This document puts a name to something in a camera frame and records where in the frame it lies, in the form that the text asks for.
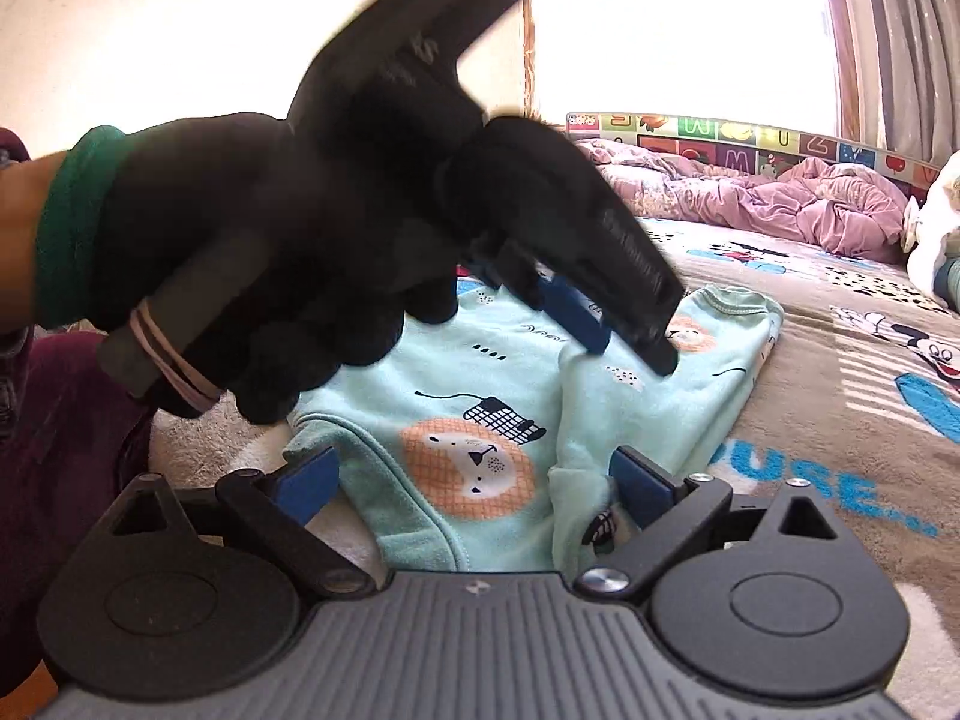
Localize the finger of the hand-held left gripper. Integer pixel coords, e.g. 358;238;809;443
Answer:
442;115;685;378
480;236;612;355

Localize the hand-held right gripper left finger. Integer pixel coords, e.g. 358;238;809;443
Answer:
111;445;376;599

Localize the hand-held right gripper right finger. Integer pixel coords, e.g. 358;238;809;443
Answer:
574;445;839;601

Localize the mint lion print garment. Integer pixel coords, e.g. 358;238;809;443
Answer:
281;281;785;575

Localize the person's left forearm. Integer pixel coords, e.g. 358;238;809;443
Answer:
0;126;125;332

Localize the person's left hand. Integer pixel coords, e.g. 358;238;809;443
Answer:
88;100;467;427

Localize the purple quilt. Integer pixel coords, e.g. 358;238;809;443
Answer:
577;139;912;263

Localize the colourful alphabet foam panel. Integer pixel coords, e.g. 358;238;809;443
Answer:
566;111;942;192

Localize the cartoon mouse printed blanket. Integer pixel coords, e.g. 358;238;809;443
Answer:
142;214;960;720

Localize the window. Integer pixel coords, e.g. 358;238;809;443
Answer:
525;0;848;140

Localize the person's maroon clothing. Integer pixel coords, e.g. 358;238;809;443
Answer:
0;127;162;691

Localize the grey curtain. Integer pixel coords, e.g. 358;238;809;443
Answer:
814;0;960;166

